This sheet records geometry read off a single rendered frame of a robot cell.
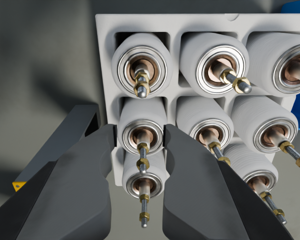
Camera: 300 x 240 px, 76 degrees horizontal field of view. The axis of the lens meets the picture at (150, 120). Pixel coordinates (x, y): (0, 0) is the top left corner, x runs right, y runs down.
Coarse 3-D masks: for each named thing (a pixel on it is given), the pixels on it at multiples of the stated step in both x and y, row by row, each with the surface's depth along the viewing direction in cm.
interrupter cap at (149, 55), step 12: (132, 48) 27; (144, 48) 27; (120, 60) 28; (132, 60) 28; (144, 60) 28; (156, 60) 28; (120, 72) 29; (132, 72) 29; (156, 72) 29; (132, 84) 30; (156, 84) 30
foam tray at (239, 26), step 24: (96, 24) 32; (120, 24) 32; (144, 24) 32; (168, 24) 32; (192, 24) 32; (216, 24) 33; (240, 24) 33; (264, 24) 33; (288, 24) 33; (168, 48) 37; (120, 96) 38; (168, 96) 38; (168, 120) 41; (120, 168) 47
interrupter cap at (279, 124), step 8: (272, 120) 33; (280, 120) 33; (288, 120) 33; (264, 128) 34; (272, 128) 34; (280, 128) 34; (288, 128) 34; (296, 128) 34; (256, 136) 34; (264, 136) 35; (288, 136) 35; (256, 144) 35; (264, 144) 35; (272, 144) 36; (264, 152) 36; (272, 152) 36
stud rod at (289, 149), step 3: (288, 147) 31; (291, 147) 31; (288, 150) 31; (291, 150) 30; (294, 150) 30; (291, 153) 30; (294, 153) 30; (297, 153) 29; (294, 156) 29; (297, 156) 29; (297, 159) 29
